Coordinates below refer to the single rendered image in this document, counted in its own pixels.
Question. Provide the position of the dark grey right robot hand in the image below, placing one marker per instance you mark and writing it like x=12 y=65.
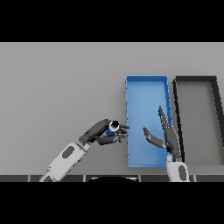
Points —
x=171 y=140

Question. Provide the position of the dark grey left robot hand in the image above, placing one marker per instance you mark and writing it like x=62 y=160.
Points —
x=96 y=131

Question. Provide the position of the blue pipe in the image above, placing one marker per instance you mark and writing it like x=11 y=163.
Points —
x=112 y=128

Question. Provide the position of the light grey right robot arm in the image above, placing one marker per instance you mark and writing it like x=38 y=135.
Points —
x=178 y=171

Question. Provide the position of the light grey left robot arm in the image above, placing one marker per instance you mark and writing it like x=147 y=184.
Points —
x=64 y=159

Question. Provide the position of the blue bin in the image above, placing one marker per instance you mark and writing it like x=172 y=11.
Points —
x=147 y=122

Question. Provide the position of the dark grey bin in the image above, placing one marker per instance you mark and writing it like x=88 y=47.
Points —
x=199 y=122

